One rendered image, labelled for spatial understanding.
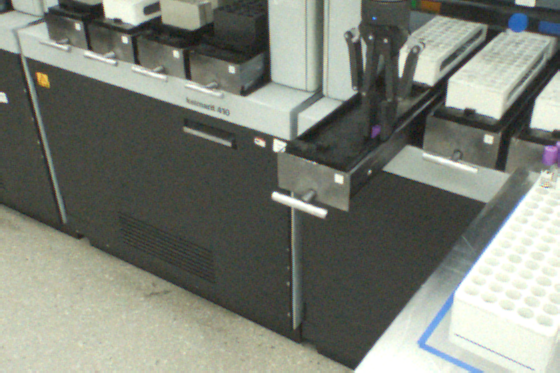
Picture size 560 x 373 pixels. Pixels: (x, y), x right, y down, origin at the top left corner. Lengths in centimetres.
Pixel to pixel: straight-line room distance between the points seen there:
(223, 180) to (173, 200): 21
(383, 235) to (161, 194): 65
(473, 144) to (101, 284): 130
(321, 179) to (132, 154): 82
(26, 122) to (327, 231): 100
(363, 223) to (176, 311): 77
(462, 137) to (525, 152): 11
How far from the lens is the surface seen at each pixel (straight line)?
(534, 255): 77
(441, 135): 119
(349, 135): 111
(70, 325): 200
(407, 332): 73
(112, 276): 212
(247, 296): 174
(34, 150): 210
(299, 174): 105
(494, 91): 116
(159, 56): 153
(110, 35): 163
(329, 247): 146
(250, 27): 143
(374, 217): 135
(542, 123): 116
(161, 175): 171
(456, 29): 145
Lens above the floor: 134
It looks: 32 degrees down
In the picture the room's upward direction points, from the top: 1 degrees clockwise
